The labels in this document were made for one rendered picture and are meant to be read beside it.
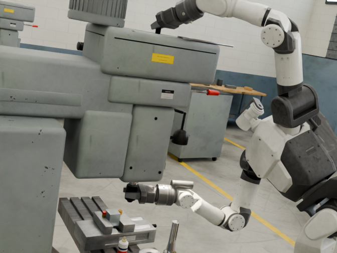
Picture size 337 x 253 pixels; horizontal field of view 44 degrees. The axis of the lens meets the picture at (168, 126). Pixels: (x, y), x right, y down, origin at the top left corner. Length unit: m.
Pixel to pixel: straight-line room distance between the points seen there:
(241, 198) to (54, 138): 0.93
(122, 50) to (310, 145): 0.77
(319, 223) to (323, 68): 6.05
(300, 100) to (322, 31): 9.65
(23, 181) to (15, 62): 0.37
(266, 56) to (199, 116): 4.70
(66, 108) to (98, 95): 0.12
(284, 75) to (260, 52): 9.02
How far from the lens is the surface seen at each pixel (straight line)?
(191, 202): 1.80
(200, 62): 1.61
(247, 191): 1.91
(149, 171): 1.67
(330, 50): 10.82
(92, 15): 1.46
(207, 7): 1.50
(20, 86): 1.41
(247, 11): 1.48
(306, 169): 1.61
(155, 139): 1.63
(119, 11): 1.50
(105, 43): 1.45
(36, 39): 8.17
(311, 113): 1.61
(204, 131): 6.43
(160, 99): 1.57
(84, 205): 2.37
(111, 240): 1.97
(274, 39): 1.45
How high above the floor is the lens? 1.92
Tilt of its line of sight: 13 degrees down
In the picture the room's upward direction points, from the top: 10 degrees clockwise
